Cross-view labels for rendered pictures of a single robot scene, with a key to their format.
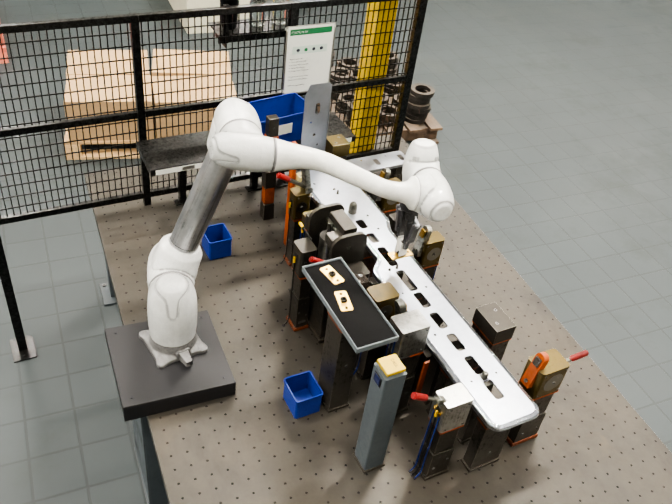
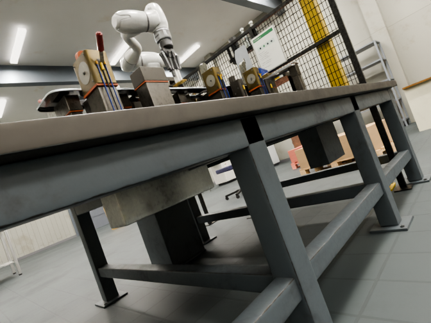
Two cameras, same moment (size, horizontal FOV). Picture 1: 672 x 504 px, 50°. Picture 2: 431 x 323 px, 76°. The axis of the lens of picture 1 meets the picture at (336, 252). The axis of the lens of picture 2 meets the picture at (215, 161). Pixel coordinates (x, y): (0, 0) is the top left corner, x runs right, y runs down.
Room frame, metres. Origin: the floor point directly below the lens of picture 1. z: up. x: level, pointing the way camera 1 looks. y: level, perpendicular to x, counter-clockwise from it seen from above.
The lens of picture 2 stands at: (1.53, -1.66, 0.56)
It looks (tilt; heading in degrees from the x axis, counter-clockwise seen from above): 1 degrees up; 73
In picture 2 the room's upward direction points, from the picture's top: 20 degrees counter-clockwise
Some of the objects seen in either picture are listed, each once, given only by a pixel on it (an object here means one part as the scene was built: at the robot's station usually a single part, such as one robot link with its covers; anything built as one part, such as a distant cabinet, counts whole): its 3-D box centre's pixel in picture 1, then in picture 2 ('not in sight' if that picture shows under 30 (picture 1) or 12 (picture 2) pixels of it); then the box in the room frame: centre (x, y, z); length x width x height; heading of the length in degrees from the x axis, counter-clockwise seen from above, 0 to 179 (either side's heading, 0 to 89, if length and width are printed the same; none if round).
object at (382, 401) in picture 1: (378, 417); not in sight; (1.34, -0.19, 0.92); 0.08 x 0.08 x 0.44; 32
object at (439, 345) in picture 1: (401, 271); (181, 94); (1.92, -0.24, 1.00); 1.38 x 0.22 x 0.02; 32
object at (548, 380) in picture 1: (535, 397); (108, 106); (1.54, -0.70, 0.88); 0.14 x 0.09 x 0.36; 122
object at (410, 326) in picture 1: (395, 367); not in sight; (1.56, -0.24, 0.90); 0.13 x 0.08 x 0.41; 122
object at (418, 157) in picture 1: (421, 165); (154, 18); (1.92, -0.23, 1.44); 0.13 x 0.11 x 0.16; 17
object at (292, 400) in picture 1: (302, 394); not in sight; (1.52, 0.04, 0.75); 0.11 x 0.10 x 0.09; 32
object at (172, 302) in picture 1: (172, 305); not in sight; (1.67, 0.51, 0.92); 0.18 x 0.16 x 0.22; 17
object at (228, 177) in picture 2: not in sight; (224, 166); (4.25, 6.58, 0.51); 2.17 x 0.54 x 1.02; 28
